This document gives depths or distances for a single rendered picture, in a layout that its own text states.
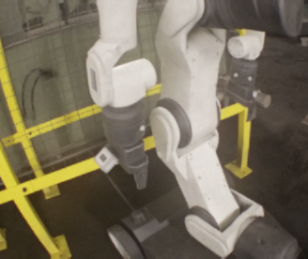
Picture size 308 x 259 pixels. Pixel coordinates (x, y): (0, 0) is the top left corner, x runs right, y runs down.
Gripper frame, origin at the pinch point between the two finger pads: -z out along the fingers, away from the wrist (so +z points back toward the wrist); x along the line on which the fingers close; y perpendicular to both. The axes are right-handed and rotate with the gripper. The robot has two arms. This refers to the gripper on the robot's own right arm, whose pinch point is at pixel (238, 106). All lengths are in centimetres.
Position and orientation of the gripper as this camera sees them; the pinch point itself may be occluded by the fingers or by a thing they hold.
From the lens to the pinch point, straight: 90.1
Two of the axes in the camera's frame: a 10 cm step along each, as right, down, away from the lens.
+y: -7.9, 3.8, -4.8
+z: 0.0, -7.8, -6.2
